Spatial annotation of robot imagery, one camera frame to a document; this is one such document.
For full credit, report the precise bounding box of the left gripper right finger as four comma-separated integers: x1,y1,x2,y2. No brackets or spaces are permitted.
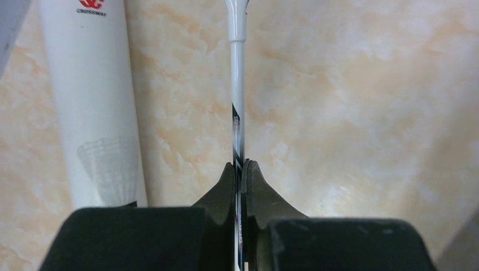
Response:
241,160,435,270

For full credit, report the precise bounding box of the white shuttlecock tube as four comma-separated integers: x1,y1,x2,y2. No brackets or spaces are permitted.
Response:
38,1,147,209

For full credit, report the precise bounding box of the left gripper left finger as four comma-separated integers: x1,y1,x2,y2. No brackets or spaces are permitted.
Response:
40,163,234,270

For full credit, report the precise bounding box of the white badminton racket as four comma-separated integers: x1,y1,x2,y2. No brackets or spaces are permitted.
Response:
225,0,249,270

